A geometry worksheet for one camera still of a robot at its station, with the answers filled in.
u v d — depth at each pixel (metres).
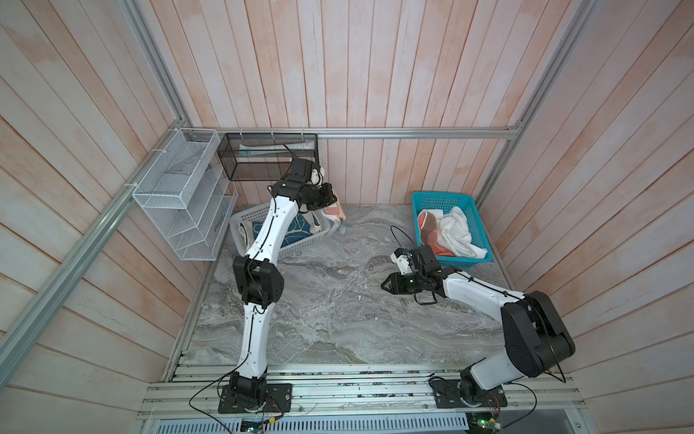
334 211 0.88
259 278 0.57
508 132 0.95
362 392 0.76
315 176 0.79
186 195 0.68
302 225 1.11
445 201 1.14
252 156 1.04
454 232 1.04
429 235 1.04
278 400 0.73
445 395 0.73
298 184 0.68
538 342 0.44
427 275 0.70
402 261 0.84
